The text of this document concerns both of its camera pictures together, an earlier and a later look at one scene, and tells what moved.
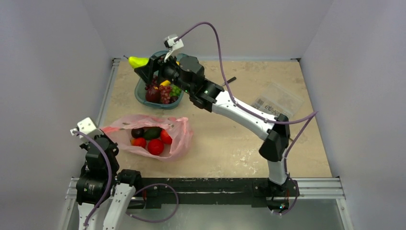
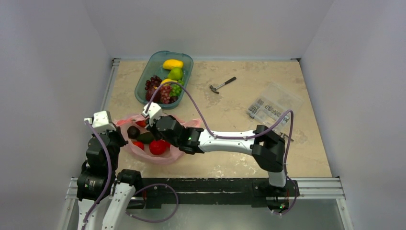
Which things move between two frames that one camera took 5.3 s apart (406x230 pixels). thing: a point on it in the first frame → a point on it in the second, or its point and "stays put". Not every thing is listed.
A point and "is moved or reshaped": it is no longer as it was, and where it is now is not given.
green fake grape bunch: x=175 y=91 stays put
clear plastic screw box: x=277 y=99 stays put
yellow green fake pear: x=136 y=62 is moved or reshaped
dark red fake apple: x=153 y=95 stays put
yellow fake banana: x=165 y=83 stays put
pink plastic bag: x=152 y=136 is moved or reshaped
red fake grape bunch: x=165 y=94 stays put
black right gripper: x=157 y=68 → x=152 y=125
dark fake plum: x=173 y=98 stays put
